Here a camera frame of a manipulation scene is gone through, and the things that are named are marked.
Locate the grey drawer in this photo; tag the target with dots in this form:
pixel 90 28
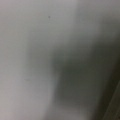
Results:
pixel 110 103

